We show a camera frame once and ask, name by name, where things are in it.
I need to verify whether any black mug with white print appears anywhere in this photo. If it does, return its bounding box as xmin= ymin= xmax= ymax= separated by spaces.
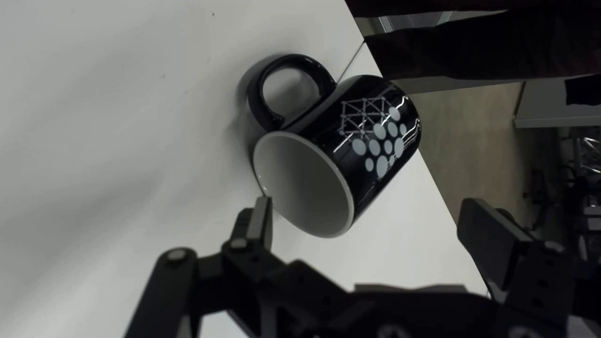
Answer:
xmin=240 ymin=53 xmax=424 ymax=241

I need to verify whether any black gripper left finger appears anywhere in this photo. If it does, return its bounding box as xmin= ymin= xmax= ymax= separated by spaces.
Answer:
xmin=220 ymin=196 xmax=289 ymax=279

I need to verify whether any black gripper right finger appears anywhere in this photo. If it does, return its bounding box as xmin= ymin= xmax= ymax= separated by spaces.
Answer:
xmin=456 ymin=198 xmax=578 ymax=305

